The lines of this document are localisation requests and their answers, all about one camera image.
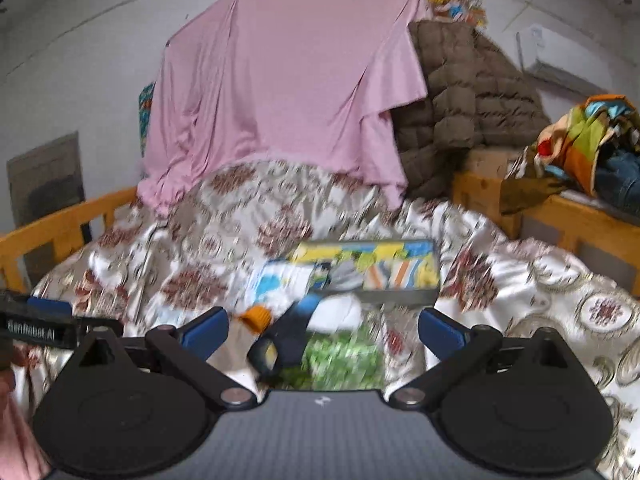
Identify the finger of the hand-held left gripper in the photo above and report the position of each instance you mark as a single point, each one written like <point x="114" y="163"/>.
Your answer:
<point x="50" y="306"/>

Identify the blue jeans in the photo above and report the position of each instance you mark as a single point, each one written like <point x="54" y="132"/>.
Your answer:
<point x="620" y="180"/>

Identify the brown printed cloth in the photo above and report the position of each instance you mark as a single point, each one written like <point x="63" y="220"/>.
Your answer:
<point x="530" y="192"/>

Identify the white cloth with whale print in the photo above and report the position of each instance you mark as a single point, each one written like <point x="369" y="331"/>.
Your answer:
<point x="282" y="282"/>

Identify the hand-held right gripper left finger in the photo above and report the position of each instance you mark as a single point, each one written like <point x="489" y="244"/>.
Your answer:
<point x="205" y="334"/>

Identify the brown quilted jacket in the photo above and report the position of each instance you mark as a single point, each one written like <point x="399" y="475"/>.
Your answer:
<point x="460" y="90"/>

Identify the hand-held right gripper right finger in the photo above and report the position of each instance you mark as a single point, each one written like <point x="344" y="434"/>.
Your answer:
<point x="440" y="334"/>

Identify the colourful patchwork cloth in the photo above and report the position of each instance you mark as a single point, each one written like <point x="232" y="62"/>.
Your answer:
<point x="575" y="140"/>

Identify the pink bed sheet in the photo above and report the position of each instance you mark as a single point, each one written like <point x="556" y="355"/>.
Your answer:
<point x="280" y="85"/>

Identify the grey wall panel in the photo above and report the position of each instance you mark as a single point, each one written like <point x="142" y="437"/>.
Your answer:
<point x="45" y="190"/>

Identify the cardboard box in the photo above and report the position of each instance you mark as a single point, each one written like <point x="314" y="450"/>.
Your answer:
<point x="492" y="162"/>

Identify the wooden bed rail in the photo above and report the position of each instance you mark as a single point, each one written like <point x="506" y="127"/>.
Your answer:
<point x="60" y="230"/>

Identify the grey metal tray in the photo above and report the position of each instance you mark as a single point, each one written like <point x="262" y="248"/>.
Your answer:
<point x="400" y="296"/>

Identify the orange sock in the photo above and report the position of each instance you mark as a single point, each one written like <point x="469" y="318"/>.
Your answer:
<point x="257" y="317"/>

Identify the white air conditioner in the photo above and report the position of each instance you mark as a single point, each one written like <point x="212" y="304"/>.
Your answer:
<point x="555" y="60"/>

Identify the yellow striped cloth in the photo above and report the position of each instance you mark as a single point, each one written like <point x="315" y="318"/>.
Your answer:
<point x="400" y="265"/>

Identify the wooden bed frame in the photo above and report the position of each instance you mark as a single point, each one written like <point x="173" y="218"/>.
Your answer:
<point x="555" y="225"/>

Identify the blue patterned wall poster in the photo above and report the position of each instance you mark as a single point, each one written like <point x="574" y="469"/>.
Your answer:
<point x="146" y="115"/>

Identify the floral satin blanket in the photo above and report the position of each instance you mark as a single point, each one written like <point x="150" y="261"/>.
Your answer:
<point x="225" y="240"/>

